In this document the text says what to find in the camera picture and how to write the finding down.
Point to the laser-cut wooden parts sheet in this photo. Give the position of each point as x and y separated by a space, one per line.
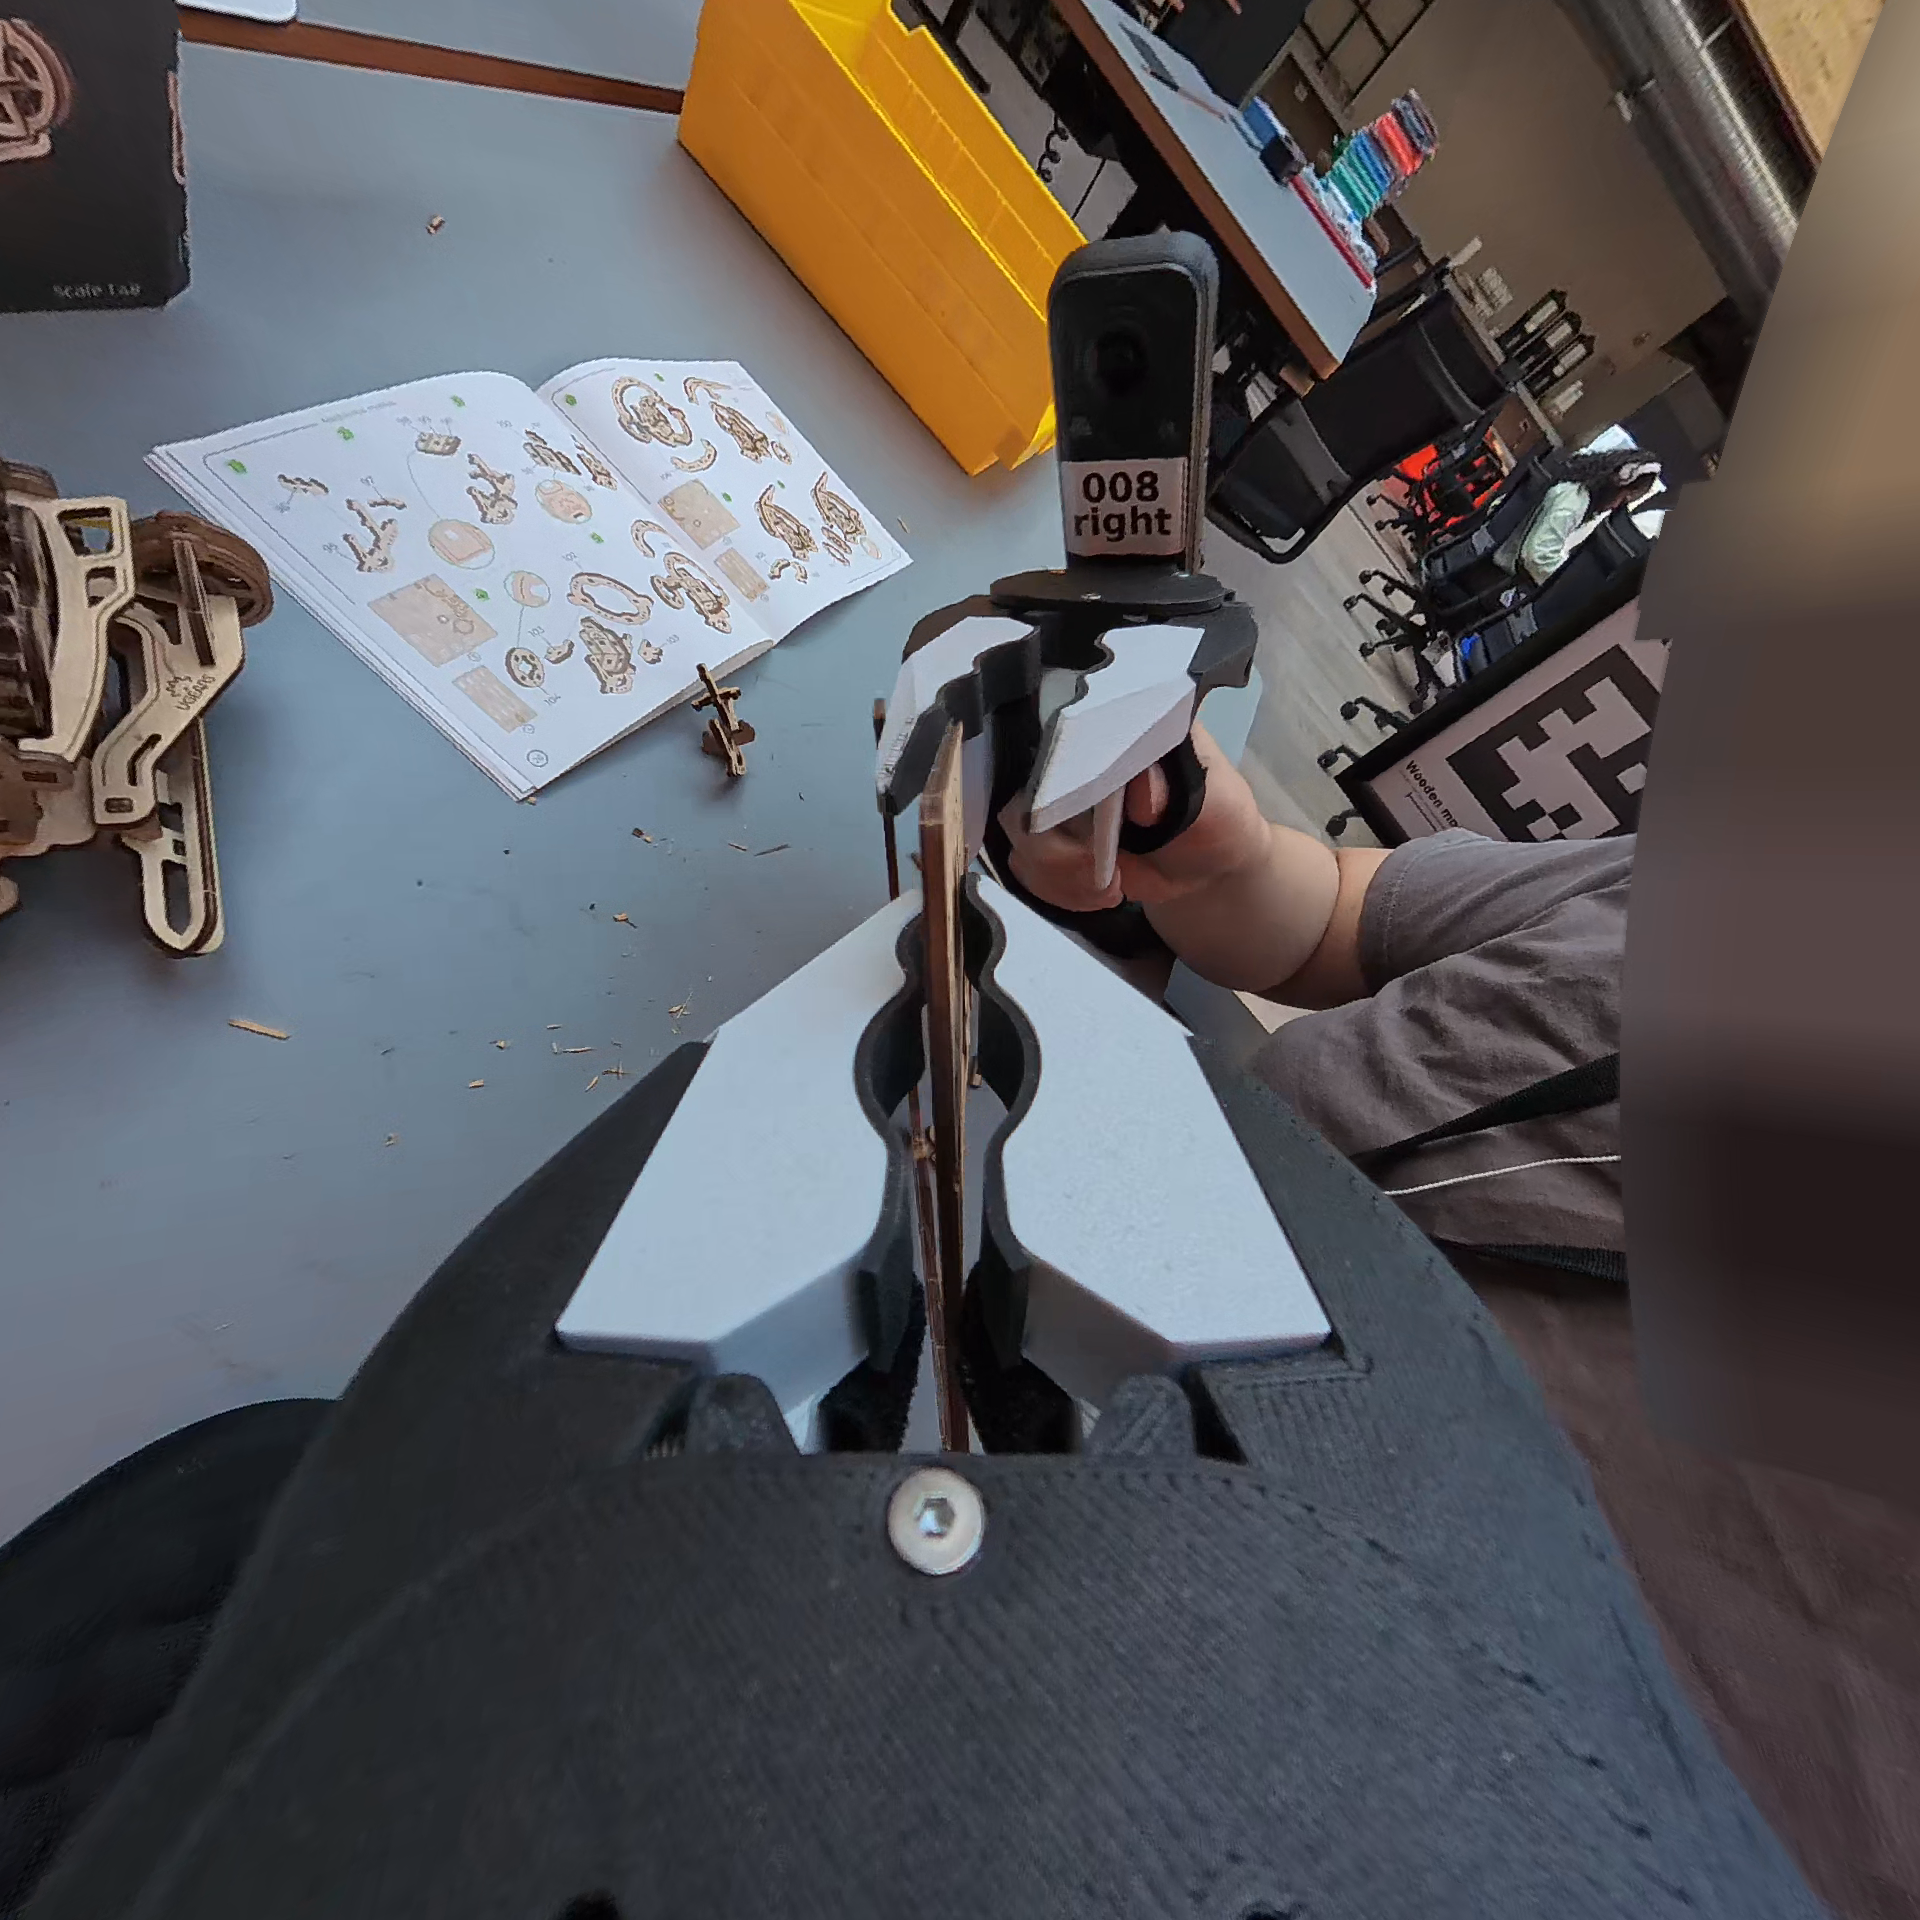
945 900

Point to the assembled wooden mechanical model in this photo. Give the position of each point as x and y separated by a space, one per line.
163 840

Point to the person's right forearm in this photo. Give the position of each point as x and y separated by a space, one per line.
1320 931

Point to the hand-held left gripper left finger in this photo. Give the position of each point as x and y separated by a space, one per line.
736 1200

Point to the person's right hand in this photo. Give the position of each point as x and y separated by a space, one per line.
1200 887

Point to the open instruction booklet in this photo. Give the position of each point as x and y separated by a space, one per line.
495 437

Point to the black office chair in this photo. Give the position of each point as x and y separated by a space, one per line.
1303 451

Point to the black-white marker board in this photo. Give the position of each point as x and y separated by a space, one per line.
1557 720

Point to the person's grey shirt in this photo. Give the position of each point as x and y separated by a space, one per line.
1500 973

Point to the silver ventilation duct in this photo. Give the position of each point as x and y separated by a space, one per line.
1697 119

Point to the small assembled wooden part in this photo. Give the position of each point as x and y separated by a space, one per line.
721 737

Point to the yellow plastic bin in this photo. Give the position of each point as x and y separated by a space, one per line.
855 195

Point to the stack of colourful folders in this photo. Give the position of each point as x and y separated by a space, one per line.
1380 157

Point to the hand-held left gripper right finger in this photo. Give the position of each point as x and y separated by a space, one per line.
1154 1200

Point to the background desk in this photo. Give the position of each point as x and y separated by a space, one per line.
1200 153

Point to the black model kit box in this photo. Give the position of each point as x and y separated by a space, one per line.
105 195

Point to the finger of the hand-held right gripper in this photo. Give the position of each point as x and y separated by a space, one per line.
914 707
1119 720

